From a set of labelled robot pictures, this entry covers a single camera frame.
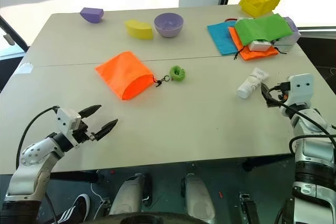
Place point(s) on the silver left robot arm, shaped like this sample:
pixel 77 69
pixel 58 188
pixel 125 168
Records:
pixel 31 155

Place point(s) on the yellow plastic bin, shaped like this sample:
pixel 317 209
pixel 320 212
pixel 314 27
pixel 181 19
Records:
pixel 260 1

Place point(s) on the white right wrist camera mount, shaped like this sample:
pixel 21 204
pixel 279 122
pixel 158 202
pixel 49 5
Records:
pixel 300 89

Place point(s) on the purple curved block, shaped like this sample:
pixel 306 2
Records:
pixel 90 14

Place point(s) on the yellow curved block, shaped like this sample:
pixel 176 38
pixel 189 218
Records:
pixel 139 30

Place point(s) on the grey robot leg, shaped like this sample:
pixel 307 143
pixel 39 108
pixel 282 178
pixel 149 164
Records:
pixel 128 195
pixel 197 197

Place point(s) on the black metal frame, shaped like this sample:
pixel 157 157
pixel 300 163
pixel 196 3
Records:
pixel 13 35

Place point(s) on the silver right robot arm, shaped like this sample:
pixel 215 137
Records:
pixel 312 140

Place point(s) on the small white box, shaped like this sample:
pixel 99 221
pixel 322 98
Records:
pixel 258 45

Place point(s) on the purple plastic bowl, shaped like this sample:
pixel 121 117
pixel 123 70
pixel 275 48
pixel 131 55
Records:
pixel 168 26

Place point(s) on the black shoe with white stripes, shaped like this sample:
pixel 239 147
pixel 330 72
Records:
pixel 76 208

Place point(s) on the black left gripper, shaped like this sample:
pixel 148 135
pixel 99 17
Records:
pixel 82 132

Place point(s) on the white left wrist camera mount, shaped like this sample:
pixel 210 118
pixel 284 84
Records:
pixel 64 119

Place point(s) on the light purple box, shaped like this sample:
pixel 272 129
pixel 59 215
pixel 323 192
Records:
pixel 291 36

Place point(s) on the white cosmetic tube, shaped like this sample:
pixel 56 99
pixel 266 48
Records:
pixel 252 83

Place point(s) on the black clamp under table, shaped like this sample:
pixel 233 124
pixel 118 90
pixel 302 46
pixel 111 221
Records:
pixel 249 208

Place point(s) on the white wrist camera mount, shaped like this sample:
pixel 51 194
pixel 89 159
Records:
pixel 300 89
pixel 64 119

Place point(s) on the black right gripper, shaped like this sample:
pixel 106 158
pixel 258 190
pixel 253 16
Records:
pixel 282 90

